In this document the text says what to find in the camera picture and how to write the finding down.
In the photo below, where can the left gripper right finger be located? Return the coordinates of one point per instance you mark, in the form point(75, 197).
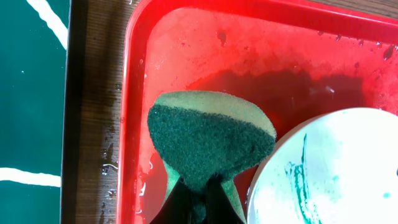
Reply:
point(218, 207)

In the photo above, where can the green scrubbing sponge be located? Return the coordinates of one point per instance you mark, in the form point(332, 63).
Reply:
point(202, 134)

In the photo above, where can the white plate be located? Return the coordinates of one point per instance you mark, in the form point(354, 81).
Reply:
point(339, 167)

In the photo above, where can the dark green tray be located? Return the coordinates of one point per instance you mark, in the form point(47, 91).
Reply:
point(34, 62)

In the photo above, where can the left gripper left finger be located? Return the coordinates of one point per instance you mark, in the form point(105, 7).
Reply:
point(178, 208)

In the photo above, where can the red plastic tray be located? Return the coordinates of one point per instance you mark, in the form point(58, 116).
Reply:
point(294, 59)

